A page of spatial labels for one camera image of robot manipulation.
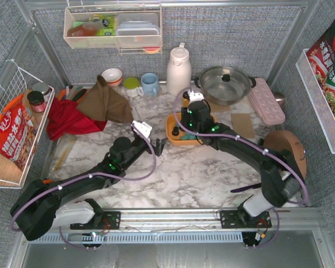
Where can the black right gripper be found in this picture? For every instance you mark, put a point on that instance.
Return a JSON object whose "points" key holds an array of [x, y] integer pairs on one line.
{"points": [[187, 123]]}

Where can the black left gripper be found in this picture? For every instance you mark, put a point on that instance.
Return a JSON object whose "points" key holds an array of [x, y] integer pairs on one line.
{"points": [[151, 145]]}

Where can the orange plastic basket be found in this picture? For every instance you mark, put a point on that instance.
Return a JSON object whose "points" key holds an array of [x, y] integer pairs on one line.
{"points": [[170, 124]]}

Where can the teal coffee capsule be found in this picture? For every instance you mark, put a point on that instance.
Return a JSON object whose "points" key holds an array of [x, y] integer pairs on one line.
{"points": [[188, 137]]}

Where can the black coffee capsule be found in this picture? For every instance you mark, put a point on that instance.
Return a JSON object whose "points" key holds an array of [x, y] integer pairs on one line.
{"points": [[175, 131]]}

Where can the brown cloth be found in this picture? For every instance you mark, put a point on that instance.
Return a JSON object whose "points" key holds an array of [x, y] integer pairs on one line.
{"points": [[102, 103]]}

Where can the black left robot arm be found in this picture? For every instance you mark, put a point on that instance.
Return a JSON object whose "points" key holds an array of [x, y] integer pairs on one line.
{"points": [[35, 210]]}

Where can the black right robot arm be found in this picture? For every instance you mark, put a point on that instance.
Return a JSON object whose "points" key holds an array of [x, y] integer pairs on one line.
{"points": [[281, 178]]}

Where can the white mesh basket right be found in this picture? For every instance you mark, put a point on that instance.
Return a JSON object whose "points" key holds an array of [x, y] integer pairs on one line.
{"points": [[321, 108]]}

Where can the orange juice bottle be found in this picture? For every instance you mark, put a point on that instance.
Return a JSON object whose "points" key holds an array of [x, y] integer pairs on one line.
{"points": [[185, 99]]}

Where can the small brown cardboard sheet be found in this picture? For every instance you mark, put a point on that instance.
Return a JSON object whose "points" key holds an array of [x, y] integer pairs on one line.
{"points": [[217, 108]]}

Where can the steel pot with lid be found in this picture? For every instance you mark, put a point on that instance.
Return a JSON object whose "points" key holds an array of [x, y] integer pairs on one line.
{"points": [[224, 85]]}

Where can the white thermos jug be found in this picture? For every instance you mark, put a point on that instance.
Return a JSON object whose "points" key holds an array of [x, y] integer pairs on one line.
{"points": [[179, 70]]}

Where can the blue mug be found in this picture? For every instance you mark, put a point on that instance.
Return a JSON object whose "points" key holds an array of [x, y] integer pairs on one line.
{"points": [[150, 85]]}

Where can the green lidded white cup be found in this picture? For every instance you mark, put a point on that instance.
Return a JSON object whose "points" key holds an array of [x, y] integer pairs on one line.
{"points": [[132, 87]]}

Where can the pink egg tray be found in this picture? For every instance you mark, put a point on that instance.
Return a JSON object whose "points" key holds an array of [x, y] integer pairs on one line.
{"points": [[264, 103]]}

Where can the white orange striped bowl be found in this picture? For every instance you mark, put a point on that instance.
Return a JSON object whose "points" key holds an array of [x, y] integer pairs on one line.
{"points": [[113, 76]]}

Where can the steel round object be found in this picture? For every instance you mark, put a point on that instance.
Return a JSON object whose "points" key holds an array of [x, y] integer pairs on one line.
{"points": [[280, 98]]}

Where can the round wooden board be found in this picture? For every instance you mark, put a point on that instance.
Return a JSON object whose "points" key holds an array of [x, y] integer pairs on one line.
{"points": [[285, 140]]}

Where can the red cloth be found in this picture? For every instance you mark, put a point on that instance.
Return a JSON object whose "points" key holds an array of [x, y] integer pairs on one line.
{"points": [[65, 118]]}

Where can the clear plastic containers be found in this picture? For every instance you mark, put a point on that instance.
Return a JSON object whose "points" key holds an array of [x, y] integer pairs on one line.
{"points": [[138, 29]]}

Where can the orange plastic cup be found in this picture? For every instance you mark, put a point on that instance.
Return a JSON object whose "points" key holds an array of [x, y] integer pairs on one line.
{"points": [[47, 181]]}

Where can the green package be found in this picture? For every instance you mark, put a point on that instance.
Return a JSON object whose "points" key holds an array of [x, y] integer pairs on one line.
{"points": [[108, 22]]}

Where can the glass jar silver lid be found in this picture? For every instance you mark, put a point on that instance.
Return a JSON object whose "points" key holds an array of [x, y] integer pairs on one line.
{"points": [[42, 88]]}

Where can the red jar black lid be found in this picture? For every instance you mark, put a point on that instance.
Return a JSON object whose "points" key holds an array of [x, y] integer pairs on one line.
{"points": [[36, 101]]}

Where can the orange bottle in rack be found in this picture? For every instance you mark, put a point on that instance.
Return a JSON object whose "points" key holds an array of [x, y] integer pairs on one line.
{"points": [[84, 30]]}

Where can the red seasoning packet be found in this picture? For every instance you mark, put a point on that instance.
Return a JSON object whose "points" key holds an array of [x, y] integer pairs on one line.
{"points": [[321, 55]]}

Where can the orange snack bag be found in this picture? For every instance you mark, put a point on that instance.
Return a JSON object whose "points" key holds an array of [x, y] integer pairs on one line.
{"points": [[16, 135]]}

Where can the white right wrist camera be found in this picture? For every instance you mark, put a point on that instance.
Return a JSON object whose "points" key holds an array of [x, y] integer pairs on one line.
{"points": [[195, 96]]}

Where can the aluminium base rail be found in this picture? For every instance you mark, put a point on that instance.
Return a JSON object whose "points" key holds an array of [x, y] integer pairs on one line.
{"points": [[84, 216]]}

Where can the cream wall rack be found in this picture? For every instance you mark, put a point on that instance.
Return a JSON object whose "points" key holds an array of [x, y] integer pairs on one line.
{"points": [[78, 15]]}

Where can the white wire basket left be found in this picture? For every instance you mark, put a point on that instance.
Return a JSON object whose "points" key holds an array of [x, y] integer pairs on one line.
{"points": [[10, 175]]}

